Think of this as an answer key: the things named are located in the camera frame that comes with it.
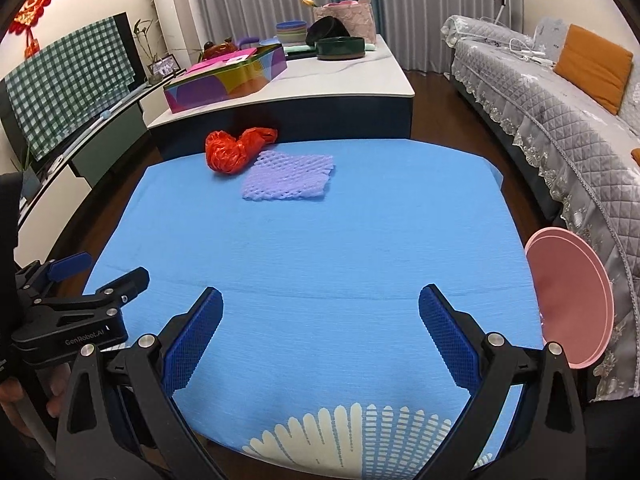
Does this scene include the person hand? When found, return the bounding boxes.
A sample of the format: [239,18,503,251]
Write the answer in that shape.
[1,363,70,438]

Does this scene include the tv cabinet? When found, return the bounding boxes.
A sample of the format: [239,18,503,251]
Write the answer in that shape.
[14,76,171,266]

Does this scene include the pink plastic bin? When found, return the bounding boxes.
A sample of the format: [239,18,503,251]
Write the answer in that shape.
[525,226,615,370]

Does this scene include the checkered covered television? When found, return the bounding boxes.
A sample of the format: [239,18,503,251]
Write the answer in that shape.
[1,13,146,167]

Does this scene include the red plastic bag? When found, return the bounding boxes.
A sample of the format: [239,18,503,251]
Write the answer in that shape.
[205,127,278,174]

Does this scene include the purple foam net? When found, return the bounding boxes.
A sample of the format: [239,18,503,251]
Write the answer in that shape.
[241,151,334,202]

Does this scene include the blue table cloth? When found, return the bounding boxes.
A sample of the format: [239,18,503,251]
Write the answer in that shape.
[87,140,542,479]

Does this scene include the colourful gift box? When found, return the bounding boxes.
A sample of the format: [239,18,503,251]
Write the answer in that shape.
[164,44,286,114]

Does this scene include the white air conditioner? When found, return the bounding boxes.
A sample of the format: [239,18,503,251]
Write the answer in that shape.
[153,0,207,68]

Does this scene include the grey quilted sofa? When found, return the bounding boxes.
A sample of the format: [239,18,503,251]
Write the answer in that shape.
[442,15,639,400]

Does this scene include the red chinese knot decoration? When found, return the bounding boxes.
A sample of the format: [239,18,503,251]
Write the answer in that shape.
[9,0,52,60]

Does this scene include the near orange cushion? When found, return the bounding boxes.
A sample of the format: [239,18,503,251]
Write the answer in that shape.
[631,148,640,166]

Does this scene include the orange cushion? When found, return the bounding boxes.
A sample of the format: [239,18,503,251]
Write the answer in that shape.
[631,148,640,166]
[553,24,634,115]

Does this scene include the stacked plastic bowls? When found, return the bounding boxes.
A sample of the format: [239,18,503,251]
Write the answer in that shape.
[276,21,308,44]

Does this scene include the white coffee table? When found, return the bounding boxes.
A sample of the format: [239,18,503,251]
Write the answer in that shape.
[149,37,414,160]

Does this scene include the dark green bowl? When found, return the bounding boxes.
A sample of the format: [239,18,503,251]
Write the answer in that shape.
[316,37,366,61]

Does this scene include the pink woven basket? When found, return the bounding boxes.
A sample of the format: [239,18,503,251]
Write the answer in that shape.
[312,0,378,44]

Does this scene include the far orange cushion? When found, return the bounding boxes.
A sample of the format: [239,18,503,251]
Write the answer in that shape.
[553,24,634,115]

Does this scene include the small photo frame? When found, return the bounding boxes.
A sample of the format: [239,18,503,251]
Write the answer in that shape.
[149,53,181,78]

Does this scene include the white cable on sofa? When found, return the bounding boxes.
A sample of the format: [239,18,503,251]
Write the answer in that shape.
[479,16,557,68]

